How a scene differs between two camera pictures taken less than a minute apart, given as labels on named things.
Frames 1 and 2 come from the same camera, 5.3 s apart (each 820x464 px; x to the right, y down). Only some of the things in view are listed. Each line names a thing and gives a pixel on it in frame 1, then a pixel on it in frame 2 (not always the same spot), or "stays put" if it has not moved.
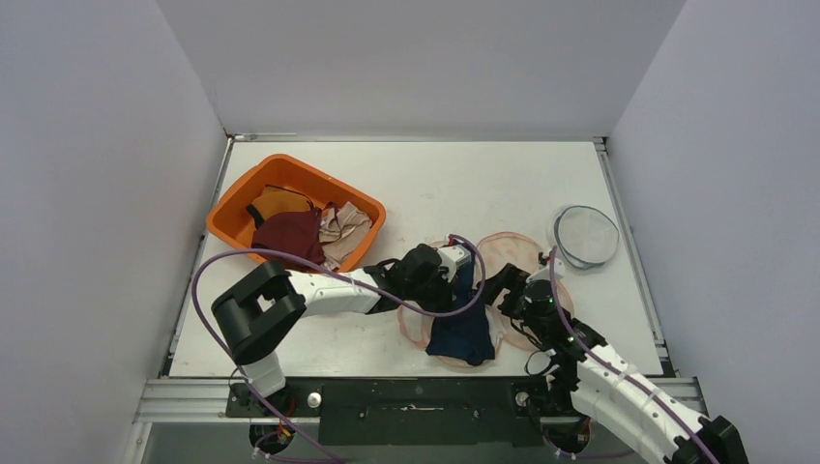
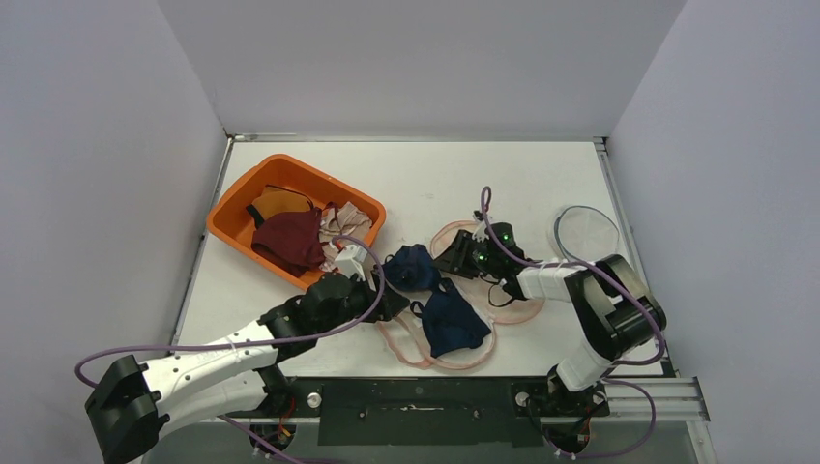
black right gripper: (509, 292) -> (465, 249)
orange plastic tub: (230, 217) stays put
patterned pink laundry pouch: (518, 252) -> (403, 335)
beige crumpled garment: (340, 228) stays put
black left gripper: (444, 302) -> (391, 304)
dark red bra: (298, 232) stays put
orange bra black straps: (274, 200) stays put
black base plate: (416, 414) stays put
